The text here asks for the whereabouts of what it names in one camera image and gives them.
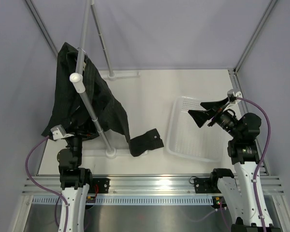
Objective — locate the cream plastic hanger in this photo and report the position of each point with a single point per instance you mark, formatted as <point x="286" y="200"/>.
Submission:
<point x="81" y="61"/>

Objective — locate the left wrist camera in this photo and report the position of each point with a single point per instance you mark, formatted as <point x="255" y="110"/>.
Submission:
<point x="58" y="132"/>

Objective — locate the white slotted cable duct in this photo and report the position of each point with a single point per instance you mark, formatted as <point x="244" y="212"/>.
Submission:
<point x="151" y="200"/>

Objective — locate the white perforated plastic basket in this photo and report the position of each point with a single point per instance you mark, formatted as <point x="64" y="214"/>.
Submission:
<point x="185" y="139"/>

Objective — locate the grey clothes rack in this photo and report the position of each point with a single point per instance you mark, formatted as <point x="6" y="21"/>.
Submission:
<point x="77" y="81"/>

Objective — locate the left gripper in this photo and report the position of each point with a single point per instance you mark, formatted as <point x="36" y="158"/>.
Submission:
<point x="226" y="119"/>

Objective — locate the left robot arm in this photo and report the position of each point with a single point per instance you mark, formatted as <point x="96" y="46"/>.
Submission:
<point x="75" y="182"/>

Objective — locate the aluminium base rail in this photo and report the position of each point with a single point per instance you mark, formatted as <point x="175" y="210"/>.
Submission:
<point x="142" y="185"/>

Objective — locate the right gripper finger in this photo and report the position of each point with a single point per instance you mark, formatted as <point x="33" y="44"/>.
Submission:
<point x="201" y="117"/>
<point x="216" y="106"/>

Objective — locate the black pinstriped shirt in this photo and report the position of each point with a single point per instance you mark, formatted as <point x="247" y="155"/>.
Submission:
<point x="70" y="112"/>

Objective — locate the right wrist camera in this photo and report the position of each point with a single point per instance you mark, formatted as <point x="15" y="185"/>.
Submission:
<point x="233" y="96"/>

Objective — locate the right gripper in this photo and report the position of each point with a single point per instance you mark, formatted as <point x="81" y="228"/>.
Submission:
<point x="75" y="142"/>

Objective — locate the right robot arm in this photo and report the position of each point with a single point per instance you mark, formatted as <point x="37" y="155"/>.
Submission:
<point x="242" y="191"/>

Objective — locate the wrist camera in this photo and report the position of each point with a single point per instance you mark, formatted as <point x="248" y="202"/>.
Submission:
<point x="233" y="96"/>
<point x="58" y="132"/>

